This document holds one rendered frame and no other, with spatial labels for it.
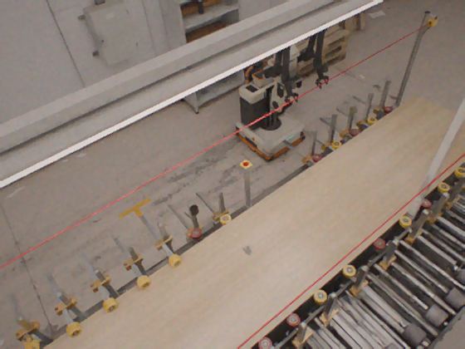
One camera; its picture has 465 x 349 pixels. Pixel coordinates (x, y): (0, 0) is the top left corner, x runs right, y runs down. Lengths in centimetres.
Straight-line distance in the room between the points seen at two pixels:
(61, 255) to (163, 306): 190
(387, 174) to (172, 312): 199
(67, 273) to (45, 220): 82
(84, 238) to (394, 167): 315
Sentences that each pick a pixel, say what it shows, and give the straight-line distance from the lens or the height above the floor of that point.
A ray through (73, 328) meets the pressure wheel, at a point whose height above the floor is 98.
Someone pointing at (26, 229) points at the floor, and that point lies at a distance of 460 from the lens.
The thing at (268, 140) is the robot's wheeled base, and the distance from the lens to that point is 424.
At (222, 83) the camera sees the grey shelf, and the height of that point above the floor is 14.
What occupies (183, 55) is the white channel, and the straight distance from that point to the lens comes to 145.
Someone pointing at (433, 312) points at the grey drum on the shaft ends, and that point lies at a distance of 268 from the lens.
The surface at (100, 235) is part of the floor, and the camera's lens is 412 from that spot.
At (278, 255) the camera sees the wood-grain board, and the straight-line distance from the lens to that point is 258.
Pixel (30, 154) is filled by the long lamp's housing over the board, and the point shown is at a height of 237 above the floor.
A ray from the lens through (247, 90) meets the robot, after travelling 413.
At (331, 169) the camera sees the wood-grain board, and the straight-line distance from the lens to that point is 311.
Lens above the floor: 314
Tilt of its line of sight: 49 degrees down
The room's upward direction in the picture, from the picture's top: 6 degrees counter-clockwise
